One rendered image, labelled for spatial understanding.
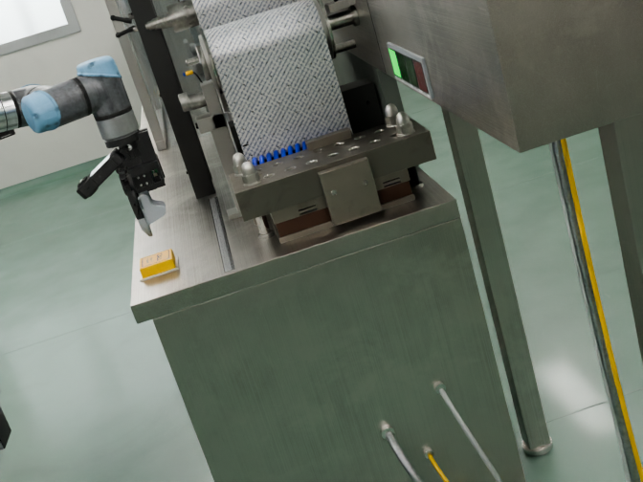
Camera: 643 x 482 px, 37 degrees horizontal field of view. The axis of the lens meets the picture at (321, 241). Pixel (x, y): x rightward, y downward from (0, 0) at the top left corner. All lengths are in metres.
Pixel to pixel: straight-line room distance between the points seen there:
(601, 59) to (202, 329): 0.96
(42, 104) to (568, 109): 0.98
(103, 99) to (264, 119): 0.35
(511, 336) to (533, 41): 1.34
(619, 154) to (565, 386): 1.60
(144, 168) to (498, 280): 0.96
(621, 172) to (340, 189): 0.64
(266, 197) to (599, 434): 1.24
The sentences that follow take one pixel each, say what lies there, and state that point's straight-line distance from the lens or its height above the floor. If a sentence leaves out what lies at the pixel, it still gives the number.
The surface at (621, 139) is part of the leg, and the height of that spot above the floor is 1.09.
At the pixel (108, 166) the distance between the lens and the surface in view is 1.91.
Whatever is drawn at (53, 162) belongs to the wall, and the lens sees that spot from 7.78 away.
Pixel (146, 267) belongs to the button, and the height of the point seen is 0.92.
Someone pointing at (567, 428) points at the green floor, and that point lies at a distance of 2.74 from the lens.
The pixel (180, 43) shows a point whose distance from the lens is 3.04.
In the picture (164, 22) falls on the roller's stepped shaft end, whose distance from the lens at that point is 2.29.
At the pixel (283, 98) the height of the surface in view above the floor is 1.14.
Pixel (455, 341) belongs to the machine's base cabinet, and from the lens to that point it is 1.98.
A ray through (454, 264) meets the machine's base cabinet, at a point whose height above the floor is 0.77.
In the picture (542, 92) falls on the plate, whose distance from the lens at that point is 1.26.
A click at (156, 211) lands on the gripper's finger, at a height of 1.02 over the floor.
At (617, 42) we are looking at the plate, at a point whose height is 1.24.
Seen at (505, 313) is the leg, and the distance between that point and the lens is 2.44.
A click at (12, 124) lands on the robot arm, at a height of 1.26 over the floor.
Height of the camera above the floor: 1.52
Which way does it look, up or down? 20 degrees down
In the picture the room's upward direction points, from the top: 17 degrees counter-clockwise
